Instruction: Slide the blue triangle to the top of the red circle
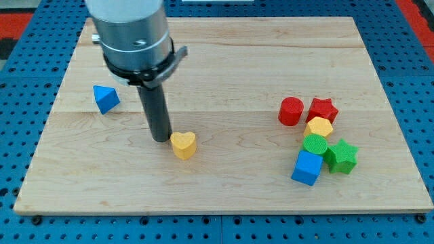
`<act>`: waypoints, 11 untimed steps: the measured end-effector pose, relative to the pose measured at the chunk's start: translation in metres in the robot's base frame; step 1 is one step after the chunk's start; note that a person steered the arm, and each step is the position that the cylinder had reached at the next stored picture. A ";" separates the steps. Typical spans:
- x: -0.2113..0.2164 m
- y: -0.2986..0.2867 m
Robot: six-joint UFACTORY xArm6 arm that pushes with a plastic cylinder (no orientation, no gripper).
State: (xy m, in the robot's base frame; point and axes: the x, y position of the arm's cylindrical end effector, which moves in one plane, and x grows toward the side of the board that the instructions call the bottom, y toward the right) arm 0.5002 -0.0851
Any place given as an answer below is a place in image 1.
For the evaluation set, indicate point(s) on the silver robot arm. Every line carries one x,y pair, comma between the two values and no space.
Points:
135,40

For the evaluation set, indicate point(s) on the blue triangle block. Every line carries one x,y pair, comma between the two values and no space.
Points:
106,98

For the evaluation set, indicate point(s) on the wooden board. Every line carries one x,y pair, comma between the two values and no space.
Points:
227,91

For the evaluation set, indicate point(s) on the yellow heart block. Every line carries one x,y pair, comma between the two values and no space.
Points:
184,145

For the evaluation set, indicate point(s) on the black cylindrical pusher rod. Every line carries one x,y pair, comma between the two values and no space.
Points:
155,109

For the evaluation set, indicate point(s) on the red cylinder block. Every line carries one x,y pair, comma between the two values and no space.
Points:
290,111

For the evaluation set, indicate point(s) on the green cylinder block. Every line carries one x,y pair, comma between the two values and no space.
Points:
315,144

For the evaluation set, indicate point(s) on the yellow hexagon block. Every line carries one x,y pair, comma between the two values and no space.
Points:
319,126

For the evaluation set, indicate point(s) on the blue cube block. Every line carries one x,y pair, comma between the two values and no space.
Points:
307,168

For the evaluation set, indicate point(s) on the red star block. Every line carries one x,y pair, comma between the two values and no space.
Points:
323,108

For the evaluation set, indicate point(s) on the green star block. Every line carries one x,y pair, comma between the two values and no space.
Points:
341,157

